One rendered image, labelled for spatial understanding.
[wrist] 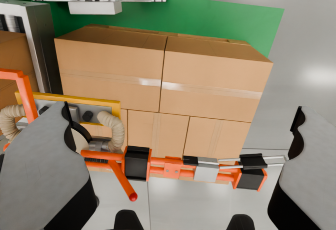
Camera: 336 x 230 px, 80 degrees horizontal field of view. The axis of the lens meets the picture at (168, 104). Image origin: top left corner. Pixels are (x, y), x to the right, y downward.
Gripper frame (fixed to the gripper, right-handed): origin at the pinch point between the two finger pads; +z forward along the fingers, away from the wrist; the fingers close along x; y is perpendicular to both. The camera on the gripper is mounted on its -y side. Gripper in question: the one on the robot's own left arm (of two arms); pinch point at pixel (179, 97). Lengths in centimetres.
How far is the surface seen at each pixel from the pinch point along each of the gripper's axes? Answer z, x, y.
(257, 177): 32, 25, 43
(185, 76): 98, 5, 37
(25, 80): 33, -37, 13
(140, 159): 31.5, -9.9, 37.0
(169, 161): 34, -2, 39
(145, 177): 32, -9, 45
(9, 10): 93, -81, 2
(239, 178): 32, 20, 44
